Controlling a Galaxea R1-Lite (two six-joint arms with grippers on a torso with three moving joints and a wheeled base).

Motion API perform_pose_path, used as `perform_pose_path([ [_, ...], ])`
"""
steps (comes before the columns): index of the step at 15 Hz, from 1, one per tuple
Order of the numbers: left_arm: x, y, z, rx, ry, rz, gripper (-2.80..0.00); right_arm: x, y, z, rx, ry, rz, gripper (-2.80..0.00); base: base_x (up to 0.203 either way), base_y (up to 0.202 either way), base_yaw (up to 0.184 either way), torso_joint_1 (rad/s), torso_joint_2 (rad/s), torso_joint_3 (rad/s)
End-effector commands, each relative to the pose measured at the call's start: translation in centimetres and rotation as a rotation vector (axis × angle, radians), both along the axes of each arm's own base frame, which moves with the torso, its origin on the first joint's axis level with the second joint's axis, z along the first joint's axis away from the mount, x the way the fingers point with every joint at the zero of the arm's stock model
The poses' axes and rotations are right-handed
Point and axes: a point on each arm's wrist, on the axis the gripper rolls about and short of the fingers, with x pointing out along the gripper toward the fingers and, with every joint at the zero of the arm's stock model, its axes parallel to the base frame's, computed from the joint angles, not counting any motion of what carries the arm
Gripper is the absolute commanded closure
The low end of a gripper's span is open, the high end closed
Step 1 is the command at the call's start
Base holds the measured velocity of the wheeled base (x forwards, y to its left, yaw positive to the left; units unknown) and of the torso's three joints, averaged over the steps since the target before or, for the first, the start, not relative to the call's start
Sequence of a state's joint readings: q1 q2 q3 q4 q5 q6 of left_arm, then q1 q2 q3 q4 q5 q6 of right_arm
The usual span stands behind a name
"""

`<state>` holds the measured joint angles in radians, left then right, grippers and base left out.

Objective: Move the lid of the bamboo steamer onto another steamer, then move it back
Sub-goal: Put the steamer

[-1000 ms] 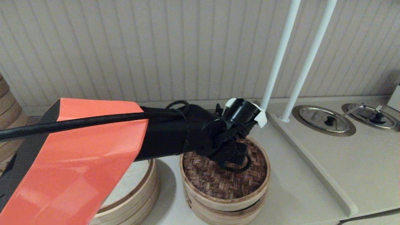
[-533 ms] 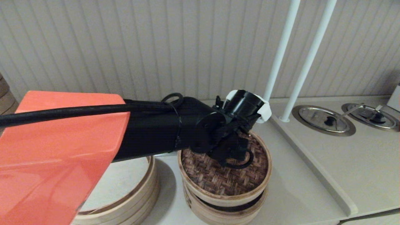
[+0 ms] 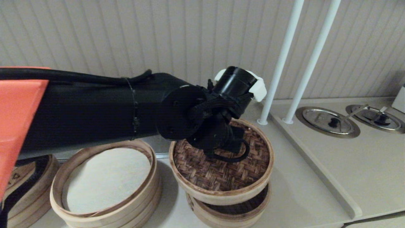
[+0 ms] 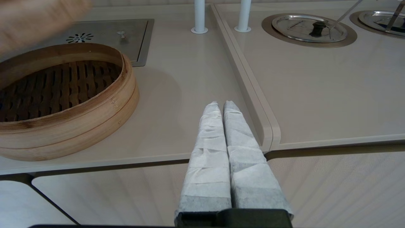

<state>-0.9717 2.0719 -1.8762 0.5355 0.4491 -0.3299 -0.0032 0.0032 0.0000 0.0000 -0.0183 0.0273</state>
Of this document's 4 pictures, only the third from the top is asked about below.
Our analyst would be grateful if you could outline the tall bamboo steamer stack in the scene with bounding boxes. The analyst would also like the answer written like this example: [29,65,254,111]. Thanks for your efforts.
[6,154,61,228]

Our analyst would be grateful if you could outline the woven bamboo steamer lid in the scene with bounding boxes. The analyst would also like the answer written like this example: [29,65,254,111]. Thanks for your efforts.
[168,118,275,206]

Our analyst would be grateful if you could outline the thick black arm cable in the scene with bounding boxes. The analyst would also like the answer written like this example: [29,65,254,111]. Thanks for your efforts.
[0,68,153,86]

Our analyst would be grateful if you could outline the large bamboo steamer with cloth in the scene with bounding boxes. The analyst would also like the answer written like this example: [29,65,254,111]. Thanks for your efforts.
[49,139,163,228]

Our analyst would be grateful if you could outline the black white wrist camera mount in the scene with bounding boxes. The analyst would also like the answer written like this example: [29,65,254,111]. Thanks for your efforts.
[214,66,267,103]

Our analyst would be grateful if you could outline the round steel pot lid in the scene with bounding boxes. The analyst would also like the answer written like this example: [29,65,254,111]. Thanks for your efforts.
[351,106,402,131]
[295,107,361,139]
[302,109,354,136]
[345,105,405,134]

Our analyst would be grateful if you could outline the right round steel pot lid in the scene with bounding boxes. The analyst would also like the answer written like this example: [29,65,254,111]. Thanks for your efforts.
[345,105,405,134]

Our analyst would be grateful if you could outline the white box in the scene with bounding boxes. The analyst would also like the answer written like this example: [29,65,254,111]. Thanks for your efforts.
[391,84,405,114]

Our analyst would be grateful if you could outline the single bamboo steamer basket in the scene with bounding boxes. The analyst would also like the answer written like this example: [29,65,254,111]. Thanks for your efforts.
[186,182,272,228]

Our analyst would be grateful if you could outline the white steamer cloth liner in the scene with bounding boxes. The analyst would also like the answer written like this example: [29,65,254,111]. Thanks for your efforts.
[61,148,152,213]

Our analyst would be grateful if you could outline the left round steel pot lid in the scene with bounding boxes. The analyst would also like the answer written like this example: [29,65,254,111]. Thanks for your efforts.
[295,107,361,139]

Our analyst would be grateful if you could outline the thin black looped cable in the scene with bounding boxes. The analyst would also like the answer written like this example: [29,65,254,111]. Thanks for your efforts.
[205,139,251,164]

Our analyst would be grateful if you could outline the white metal pole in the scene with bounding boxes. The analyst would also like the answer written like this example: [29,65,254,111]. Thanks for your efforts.
[257,0,304,126]
[282,0,342,125]

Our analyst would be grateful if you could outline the perforated stainless steel plate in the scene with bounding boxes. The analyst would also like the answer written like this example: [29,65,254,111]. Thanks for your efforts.
[139,135,173,159]

